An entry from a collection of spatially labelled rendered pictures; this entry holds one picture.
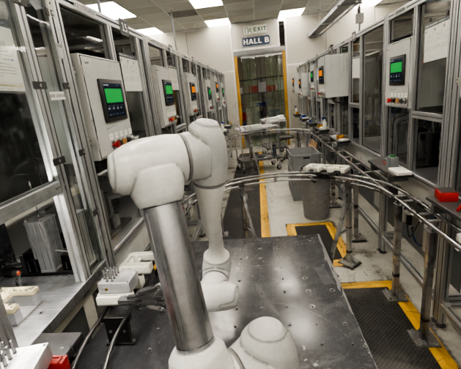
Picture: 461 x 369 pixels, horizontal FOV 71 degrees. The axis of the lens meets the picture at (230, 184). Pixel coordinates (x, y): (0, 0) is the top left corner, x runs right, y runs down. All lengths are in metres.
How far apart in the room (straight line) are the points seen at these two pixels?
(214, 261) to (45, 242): 0.71
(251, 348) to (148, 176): 0.52
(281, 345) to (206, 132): 0.59
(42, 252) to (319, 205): 3.08
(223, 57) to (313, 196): 6.09
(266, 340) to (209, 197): 0.41
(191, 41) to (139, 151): 8.66
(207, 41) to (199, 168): 8.56
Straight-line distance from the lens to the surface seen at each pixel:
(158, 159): 0.80
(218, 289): 1.19
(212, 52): 9.29
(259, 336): 0.95
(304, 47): 9.30
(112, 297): 1.37
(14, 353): 1.04
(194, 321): 0.87
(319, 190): 3.89
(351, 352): 1.32
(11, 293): 1.44
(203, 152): 0.84
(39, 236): 1.55
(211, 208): 0.96
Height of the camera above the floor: 1.58
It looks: 16 degrees down
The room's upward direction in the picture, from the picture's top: 6 degrees counter-clockwise
